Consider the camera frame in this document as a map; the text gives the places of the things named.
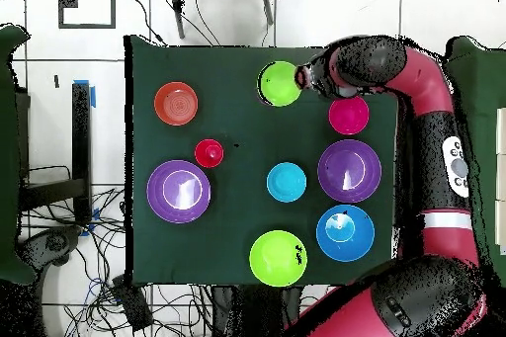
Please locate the small green bowl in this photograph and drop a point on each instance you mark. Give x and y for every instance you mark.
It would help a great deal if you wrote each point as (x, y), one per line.
(278, 84)

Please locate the red cup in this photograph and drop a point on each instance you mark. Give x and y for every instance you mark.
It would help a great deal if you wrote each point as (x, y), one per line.
(208, 153)

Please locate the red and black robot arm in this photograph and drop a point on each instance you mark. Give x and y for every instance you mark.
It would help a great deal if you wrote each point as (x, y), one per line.
(427, 84)

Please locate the pink bowl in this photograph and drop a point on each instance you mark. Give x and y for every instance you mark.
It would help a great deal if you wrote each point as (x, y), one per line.
(348, 115)

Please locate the dark green tablecloth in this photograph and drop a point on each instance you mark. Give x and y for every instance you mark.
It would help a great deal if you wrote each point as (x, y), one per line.
(237, 123)

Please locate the wide purple bowl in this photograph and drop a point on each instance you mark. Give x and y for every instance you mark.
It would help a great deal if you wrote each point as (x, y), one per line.
(336, 151)
(158, 194)

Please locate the small blue bowl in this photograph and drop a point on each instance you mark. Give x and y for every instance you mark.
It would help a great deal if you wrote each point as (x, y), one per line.
(286, 182)

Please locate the orange bowl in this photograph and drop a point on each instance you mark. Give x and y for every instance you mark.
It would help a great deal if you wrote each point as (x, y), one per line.
(176, 103)

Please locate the large blue bowl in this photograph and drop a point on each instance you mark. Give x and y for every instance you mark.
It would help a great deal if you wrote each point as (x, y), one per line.
(355, 246)

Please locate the green cloth covered table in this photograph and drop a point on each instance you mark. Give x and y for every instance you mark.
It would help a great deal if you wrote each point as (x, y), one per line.
(8, 155)
(486, 88)

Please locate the large green bowl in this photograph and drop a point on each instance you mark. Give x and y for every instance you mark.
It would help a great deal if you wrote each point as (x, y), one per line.
(272, 262)

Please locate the blue tape strip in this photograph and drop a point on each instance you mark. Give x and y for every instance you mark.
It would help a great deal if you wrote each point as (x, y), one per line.
(95, 214)
(93, 96)

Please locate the black metal stand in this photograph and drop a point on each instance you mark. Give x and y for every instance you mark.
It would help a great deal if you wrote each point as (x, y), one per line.
(81, 135)

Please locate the small black floor marker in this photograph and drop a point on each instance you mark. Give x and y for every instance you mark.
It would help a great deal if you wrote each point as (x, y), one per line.
(56, 81)

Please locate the black power strip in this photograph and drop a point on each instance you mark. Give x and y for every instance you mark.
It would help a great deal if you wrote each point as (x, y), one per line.
(132, 307)

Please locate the black grey machine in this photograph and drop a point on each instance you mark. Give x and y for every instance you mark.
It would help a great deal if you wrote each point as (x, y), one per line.
(55, 242)

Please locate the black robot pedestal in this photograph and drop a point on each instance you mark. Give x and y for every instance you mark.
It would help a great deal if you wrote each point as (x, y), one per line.
(257, 313)

